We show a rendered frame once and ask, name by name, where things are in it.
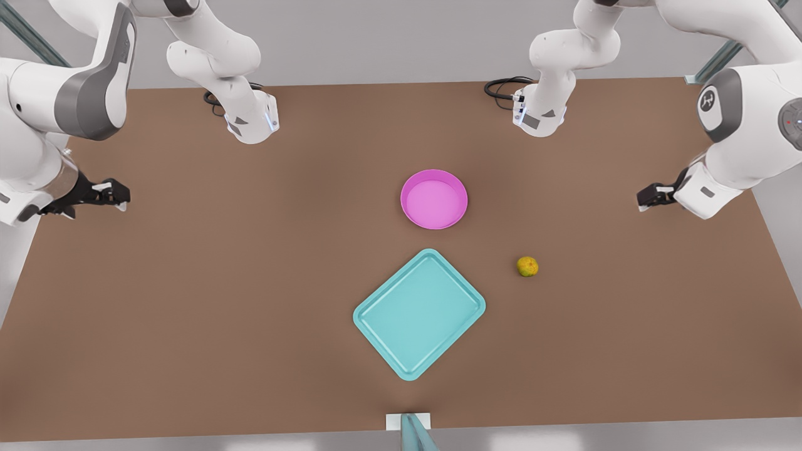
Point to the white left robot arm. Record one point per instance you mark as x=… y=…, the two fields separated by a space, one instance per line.
x=745 y=119

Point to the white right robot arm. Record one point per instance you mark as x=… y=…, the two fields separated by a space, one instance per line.
x=75 y=94

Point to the pink round plate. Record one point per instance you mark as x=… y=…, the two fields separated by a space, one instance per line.
x=434 y=199

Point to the teal rectangular tray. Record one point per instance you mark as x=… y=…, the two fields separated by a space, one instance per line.
x=418 y=314

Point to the small orange fruit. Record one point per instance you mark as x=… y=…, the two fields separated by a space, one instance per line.
x=527 y=266

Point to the silver frame post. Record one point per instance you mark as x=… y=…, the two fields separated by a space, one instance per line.
x=730 y=53
x=413 y=432
x=34 y=41

